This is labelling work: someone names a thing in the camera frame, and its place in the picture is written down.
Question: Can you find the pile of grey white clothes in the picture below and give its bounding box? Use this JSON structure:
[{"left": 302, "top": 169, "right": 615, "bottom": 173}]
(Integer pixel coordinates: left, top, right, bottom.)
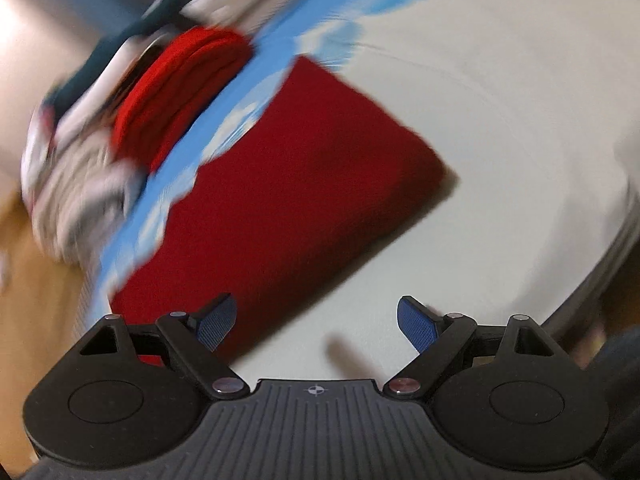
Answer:
[{"left": 20, "top": 35, "right": 152, "bottom": 266}]

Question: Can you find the bright red knit cloth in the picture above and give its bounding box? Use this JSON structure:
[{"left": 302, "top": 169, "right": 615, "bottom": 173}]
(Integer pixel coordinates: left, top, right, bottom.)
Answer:
[{"left": 112, "top": 27, "right": 252, "bottom": 172}]

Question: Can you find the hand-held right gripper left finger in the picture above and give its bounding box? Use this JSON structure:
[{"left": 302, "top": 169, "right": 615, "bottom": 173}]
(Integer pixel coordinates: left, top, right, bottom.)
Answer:
[{"left": 75, "top": 293, "right": 249, "bottom": 401}]

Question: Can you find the blue and white bed sheet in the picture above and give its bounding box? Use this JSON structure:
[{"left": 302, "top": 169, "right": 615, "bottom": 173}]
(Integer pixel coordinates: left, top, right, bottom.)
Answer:
[{"left": 92, "top": 0, "right": 640, "bottom": 391}]

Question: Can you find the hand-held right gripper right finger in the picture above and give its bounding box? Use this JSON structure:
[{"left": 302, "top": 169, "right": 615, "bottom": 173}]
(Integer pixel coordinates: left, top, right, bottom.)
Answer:
[{"left": 397, "top": 295, "right": 571, "bottom": 401}]

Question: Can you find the dark red buttoned garment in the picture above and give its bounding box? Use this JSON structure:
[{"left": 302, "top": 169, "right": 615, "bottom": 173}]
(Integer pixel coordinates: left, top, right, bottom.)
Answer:
[{"left": 109, "top": 55, "right": 449, "bottom": 368}]

